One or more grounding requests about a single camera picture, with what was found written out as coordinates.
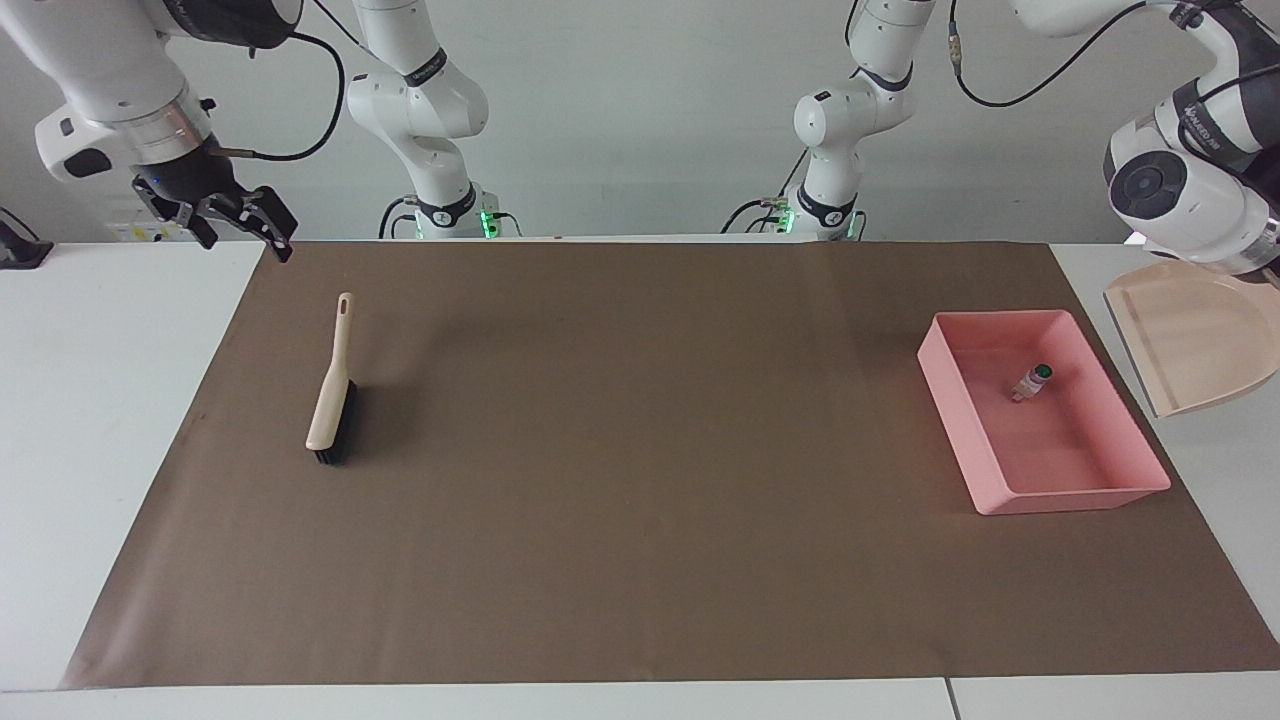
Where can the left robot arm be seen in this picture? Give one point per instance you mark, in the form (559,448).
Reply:
(1180,185)

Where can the pink plastic bin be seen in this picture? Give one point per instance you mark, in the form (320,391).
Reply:
(1075,465)

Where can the beige brush with black bristles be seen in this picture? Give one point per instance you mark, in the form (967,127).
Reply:
(331,395)

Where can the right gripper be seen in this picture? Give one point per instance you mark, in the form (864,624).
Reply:
(188,175)

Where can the small green-capped electronic component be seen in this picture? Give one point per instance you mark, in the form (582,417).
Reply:
(1031,383)

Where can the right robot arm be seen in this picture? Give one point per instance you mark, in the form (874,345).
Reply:
(110,70)

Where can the beige plastic dustpan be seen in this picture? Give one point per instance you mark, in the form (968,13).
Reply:
(1200,340)

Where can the black stand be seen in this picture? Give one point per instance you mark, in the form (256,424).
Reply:
(20,250)

